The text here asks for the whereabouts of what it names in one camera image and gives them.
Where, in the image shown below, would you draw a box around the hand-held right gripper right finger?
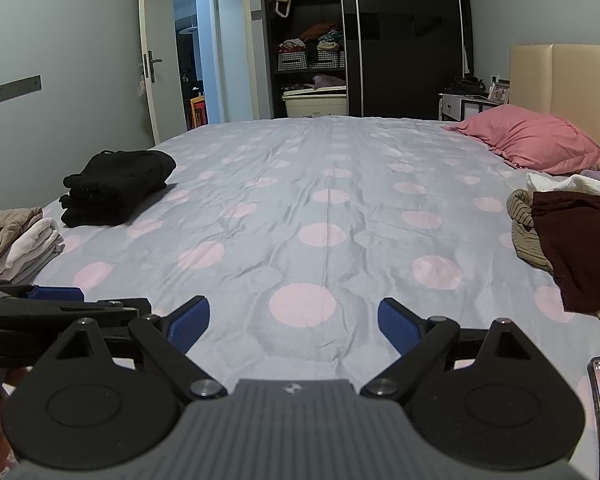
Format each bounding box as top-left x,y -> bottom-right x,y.
360,296 -> 548,401

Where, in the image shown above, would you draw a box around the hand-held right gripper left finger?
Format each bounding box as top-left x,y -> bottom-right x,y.
40,295 -> 228,401

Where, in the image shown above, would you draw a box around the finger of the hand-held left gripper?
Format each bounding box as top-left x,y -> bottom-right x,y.
0,284 -> 86,311
0,297 -> 152,368

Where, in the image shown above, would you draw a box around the maroon garment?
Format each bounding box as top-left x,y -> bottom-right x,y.
530,191 -> 600,313

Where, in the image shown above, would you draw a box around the black folded clothes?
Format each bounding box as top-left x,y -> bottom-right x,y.
59,150 -> 177,228

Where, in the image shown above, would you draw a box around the lilac clothes on bin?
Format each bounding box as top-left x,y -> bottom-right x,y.
312,74 -> 346,92

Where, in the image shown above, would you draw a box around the red-brown clothes pile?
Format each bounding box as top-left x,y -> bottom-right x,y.
300,22 -> 341,43

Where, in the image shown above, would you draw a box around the folded white garment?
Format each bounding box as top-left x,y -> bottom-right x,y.
0,217 -> 66,282

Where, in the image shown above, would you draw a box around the olive striped shirt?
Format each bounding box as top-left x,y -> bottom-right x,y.
506,189 -> 556,273

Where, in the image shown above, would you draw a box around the polka dot bed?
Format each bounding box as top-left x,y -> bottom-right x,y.
0,115 -> 600,480

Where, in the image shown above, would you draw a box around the white crinkled garment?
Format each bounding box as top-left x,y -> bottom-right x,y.
525,172 -> 600,346

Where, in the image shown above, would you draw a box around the white nightstand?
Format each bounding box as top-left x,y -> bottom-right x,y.
439,92 -> 511,122

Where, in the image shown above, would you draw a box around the pink pillow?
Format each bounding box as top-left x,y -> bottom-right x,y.
441,104 -> 600,175

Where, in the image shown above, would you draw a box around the cream storage bin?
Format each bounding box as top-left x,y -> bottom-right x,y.
281,86 -> 348,120

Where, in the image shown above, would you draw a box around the black bag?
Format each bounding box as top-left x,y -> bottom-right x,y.
445,76 -> 487,97

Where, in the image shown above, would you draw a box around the patterned fabric basket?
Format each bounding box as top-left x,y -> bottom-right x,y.
310,49 -> 346,71
278,50 -> 309,72

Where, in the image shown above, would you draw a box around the white door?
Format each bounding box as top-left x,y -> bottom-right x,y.
137,0 -> 188,146

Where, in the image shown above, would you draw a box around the black wardrobe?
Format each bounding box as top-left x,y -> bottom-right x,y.
257,0 -> 476,120

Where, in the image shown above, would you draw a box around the cream padded headboard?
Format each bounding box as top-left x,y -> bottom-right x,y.
509,44 -> 600,171

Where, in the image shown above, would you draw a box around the grey wall plate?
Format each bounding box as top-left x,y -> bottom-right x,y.
0,75 -> 42,109

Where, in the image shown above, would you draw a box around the red and yellow frame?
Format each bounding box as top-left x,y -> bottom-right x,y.
189,94 -> 209,128

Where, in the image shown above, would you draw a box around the metal door handle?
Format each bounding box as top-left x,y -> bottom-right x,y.
142,51 -> 163,83

